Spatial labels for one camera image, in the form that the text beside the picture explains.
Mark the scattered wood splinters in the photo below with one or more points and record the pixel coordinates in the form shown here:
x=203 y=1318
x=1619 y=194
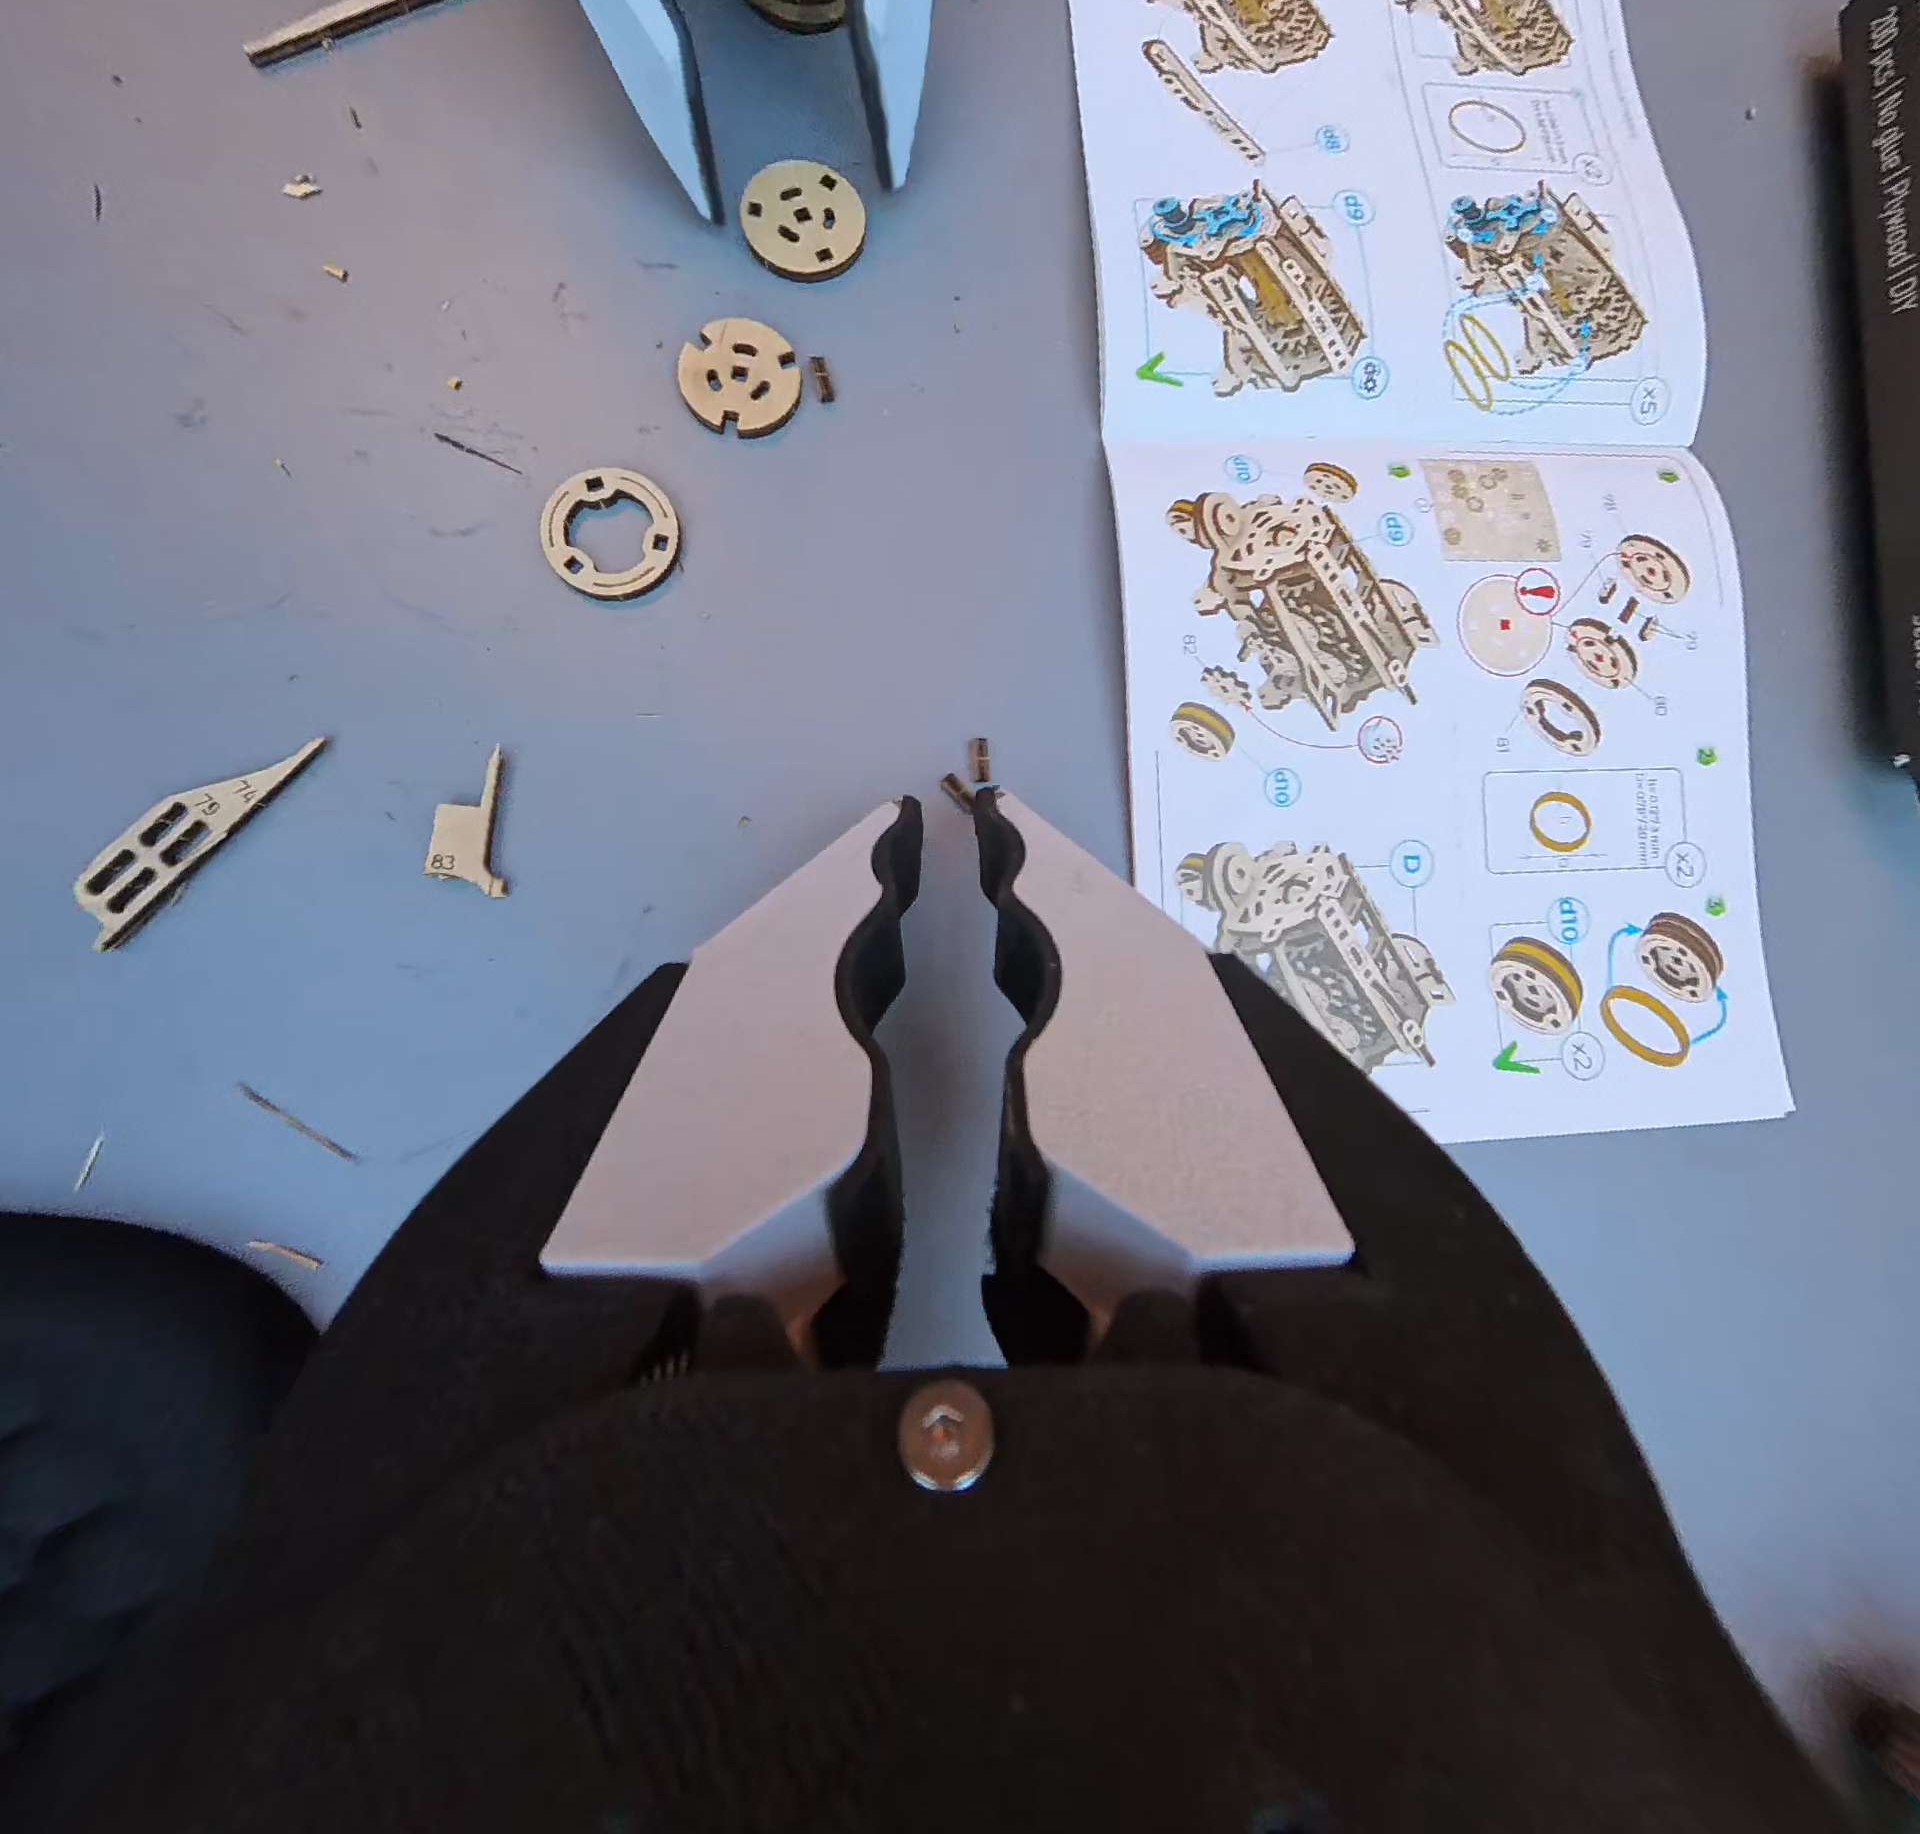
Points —
x=300 y=188

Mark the black quilted wrist rest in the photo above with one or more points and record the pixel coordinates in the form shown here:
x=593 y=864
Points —
x=120 y=1416

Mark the black puzzle box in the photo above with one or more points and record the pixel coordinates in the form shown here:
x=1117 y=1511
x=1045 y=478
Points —
x=1883 y=366

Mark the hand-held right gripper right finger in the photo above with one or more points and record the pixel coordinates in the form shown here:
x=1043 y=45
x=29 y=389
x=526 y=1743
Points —
x=1169 y=1115

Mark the grey desk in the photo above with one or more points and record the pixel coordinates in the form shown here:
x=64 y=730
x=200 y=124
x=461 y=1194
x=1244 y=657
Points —
x=900 y=590

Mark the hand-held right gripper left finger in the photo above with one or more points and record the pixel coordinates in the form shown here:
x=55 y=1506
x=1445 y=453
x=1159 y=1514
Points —
x=720 y=1115

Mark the flag-shaped wooden offcut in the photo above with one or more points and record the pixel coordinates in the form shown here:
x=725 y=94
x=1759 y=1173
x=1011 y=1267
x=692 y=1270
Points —
x=448 y=837

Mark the white instruction booklet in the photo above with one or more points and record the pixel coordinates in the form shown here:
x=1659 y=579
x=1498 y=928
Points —
x=1351 y=813

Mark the notched wooden disc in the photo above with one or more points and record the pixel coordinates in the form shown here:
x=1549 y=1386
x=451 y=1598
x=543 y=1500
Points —
x=699 y=366

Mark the slotted pointed wooden offcut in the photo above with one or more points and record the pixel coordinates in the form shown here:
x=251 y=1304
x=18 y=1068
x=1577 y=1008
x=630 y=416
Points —
x=224 y=810

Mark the slotted wooden disc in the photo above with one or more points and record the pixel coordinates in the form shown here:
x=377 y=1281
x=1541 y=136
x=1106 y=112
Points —
x=762 y=236

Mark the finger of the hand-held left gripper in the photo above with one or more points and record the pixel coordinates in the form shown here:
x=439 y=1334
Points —
x=622 y=3
x=900 y=19

